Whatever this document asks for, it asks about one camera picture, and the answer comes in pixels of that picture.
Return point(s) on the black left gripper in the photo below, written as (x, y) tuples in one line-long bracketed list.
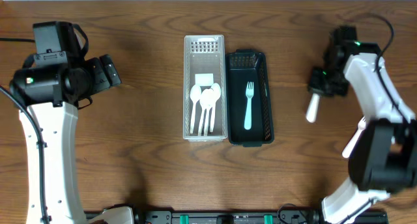
[(109, 71)]

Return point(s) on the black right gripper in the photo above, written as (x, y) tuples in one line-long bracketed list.
[(319, 87)]

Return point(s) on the cream plastic fork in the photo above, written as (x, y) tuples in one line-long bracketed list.
[(312, 110)]

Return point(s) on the pink plastic fork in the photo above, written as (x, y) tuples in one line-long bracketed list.
[(351, 144)]

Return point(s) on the mint green plastic fork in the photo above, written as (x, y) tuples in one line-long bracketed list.
[(248, 114)]

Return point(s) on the white plastic spoon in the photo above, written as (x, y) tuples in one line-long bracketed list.
[(203, 102), (215, 97), (195, 94), (208, 107)]

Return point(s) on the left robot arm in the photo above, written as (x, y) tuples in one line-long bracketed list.
[(48, 91)]

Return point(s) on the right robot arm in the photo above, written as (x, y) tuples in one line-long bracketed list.
[(382, 157)]

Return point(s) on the dark green perforated basket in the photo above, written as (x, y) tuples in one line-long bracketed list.
[(242, 66)]

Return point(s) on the white label sticker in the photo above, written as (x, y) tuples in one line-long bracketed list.
[(204, 80)]

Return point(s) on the clear perforated plastic basket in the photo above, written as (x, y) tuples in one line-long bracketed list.
[(204, 54)]

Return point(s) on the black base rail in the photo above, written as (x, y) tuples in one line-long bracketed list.
[(288, 213)]

